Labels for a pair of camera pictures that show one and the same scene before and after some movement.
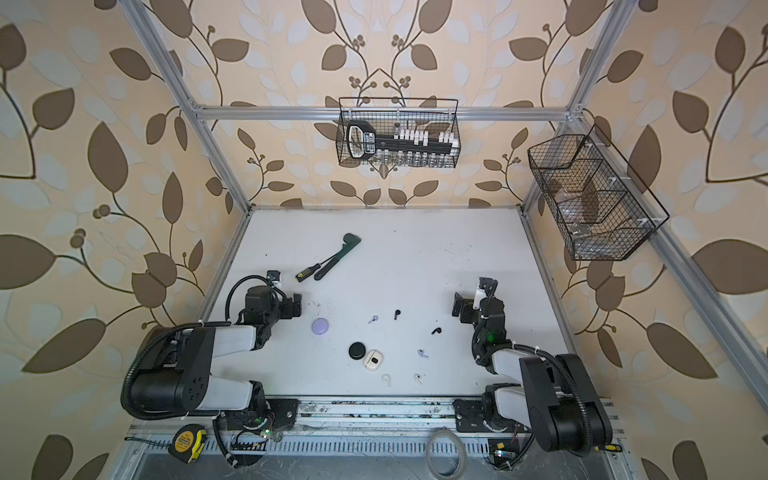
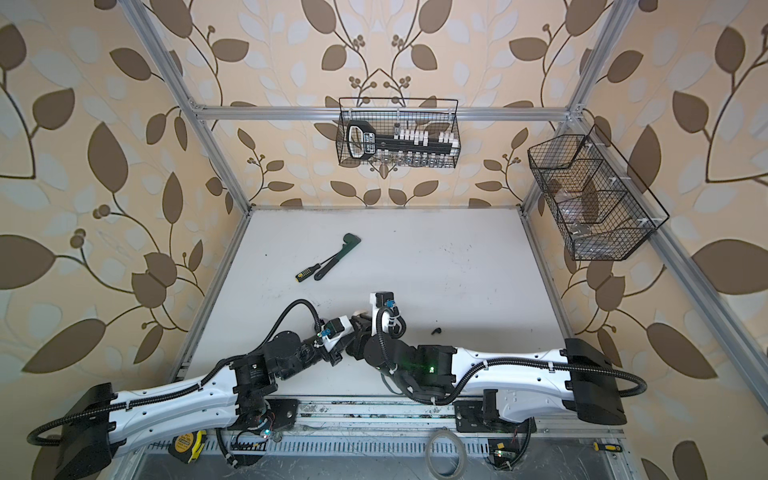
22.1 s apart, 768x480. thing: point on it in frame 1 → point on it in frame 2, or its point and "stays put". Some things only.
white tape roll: x=463 y=449 stays put
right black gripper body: x=469 y=313 → x=360 y=349
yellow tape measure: x=187 y=442 stays put
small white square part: x=487 y=287 → x=385 y=315
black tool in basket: x=363 y=141 stays put
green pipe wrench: x=351 y=242 stays put
